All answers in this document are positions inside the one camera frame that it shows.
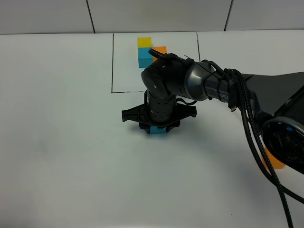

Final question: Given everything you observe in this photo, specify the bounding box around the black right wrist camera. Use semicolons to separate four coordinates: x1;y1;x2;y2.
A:
148;48;184;62

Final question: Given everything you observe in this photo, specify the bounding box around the blue template block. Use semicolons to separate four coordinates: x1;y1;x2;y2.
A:
138;47;153;68

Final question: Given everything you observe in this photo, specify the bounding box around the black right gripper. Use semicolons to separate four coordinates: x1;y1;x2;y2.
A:
122;104;197;133

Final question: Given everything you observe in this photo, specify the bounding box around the yellow template block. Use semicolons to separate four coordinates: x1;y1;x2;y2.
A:
137;37;152;48

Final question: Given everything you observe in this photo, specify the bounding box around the black right braided cable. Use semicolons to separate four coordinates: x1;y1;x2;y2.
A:
223;68;304;228

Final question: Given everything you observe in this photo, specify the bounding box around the orange template block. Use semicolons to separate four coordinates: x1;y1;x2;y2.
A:
152;46;167;62

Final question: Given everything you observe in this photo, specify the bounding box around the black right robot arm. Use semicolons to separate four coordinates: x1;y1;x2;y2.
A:
122;49;304;172

